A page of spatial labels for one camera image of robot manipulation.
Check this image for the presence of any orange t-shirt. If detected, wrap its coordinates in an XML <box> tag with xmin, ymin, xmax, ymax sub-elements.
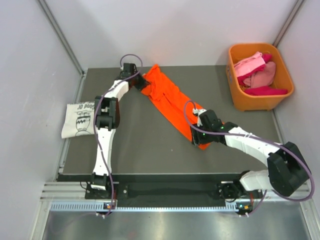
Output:
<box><xmin>141</xmin><ymin>64</ymin><xmax>198</xmax><ymax>141</ymax></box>

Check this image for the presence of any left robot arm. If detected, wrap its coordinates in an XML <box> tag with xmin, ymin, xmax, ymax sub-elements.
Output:
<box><xmin>90</xmin><ymin>63</ymin><xmax>149</xmax><ymax>199</ymax></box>

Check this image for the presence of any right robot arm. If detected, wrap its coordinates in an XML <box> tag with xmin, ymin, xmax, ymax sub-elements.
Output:
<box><xmin>190</xmin><ymin>108</ymin><xmax>311</xmax><ymax>198</ymax></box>

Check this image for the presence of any white printed folded t-shirt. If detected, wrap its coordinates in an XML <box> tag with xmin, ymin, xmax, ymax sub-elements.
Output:
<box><xmin>61</xmin><ymin>101</ymin><xmax>95</xmax><ymax>139</ymax></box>

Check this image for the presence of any magenta t-shirt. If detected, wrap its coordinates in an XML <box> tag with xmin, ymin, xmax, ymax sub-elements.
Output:
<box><xmin>236</xmin><ymin>53</ymin><xmax>288</xmax><ymax>96</ymax></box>

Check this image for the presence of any light pink t-shirt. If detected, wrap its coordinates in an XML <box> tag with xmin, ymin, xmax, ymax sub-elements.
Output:
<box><xmin>234</xmin><ymin>51</ymin><xmax>266</xmax><ymax>77</ymax></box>

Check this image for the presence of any salmon pink t-shirt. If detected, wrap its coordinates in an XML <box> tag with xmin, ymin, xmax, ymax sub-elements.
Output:
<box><xmin>243</xmin><ymin>61</ymin><xmax>276</xmax><ymax>89</ymax></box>

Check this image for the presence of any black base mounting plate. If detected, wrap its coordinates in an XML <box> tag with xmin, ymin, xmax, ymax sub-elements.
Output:
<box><xmin>85</xmin><ymin>173</ymin><xmax>262</xmax><ymax>208</ymax></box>

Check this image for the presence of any orange plastic basket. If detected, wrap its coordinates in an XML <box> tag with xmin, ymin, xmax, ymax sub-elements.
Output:
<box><xmin>226</xmin><ymin>43</ymin><xmax>295</xmax><ymax>111</ymax></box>

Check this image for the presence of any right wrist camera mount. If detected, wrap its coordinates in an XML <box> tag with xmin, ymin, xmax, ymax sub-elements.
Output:
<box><xmin>192</xmin><ymin>108</ymin><xmax>207</xmax><ymax>127</ymax></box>

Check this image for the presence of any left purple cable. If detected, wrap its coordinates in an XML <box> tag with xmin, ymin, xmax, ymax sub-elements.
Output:
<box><xmin>92</xmin><ymin>53</ymin><xmax>143</xmax><ymax>217</ymax></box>

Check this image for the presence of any purple cable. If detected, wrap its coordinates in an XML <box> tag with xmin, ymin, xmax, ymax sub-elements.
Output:
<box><xmin>92</xmin><ymin>53</ymin><xmax>143</xmax><ymax>217</ymax></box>
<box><xmin>183</xmin><ymin>100</ymin><xmax>316</xmax><ymax>217</ymax></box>

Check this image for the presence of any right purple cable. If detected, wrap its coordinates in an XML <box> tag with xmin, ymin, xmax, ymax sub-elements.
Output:
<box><xmin>183</xmin><ymin>100</ymin><xmax>316</xmax><ymax>217</ymax></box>

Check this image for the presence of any aluminium frame extrusion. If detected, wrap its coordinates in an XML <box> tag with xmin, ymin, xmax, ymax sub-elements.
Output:
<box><xmin>40</xmin><ymin>182</ymin><xmax>310</xmax><ymax>202</ymax></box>

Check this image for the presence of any slotted cable duct rail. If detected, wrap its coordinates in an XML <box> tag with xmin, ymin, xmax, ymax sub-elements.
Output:
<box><xmin>49</xmin><ymin>200</ymin><xmax>249</xmax><ymax>212</ymax></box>

